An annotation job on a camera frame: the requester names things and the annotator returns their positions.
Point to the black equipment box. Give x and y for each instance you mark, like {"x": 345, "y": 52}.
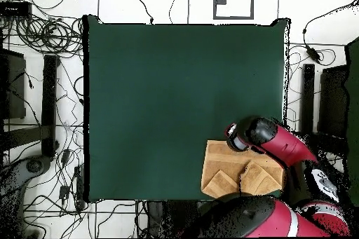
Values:
{"x": 14, "y": 87}
{"x": 333, "y": 101}

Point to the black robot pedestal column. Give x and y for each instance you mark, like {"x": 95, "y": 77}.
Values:
{"x": 168, "y": 216}

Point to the flat black switch box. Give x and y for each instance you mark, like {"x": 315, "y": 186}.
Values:
{"x": 15, "y": 9}

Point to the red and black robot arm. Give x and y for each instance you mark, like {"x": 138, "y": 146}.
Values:
{"x": 280, "y": 143}

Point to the grey rectangular frame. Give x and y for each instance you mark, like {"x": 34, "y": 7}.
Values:
{"x": 232, "y": 17}

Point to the green cloth beside table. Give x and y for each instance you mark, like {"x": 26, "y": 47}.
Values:
{"x": 354, "y": 96}

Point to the dark wheeled stand base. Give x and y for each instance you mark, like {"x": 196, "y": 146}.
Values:
{"x": 33, "y": 166}

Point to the tan terry towel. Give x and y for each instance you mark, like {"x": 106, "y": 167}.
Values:
{"x": 221, "y": 166}

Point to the dark green table cloth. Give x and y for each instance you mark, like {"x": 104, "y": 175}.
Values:
{"x": 168, "y": 96}

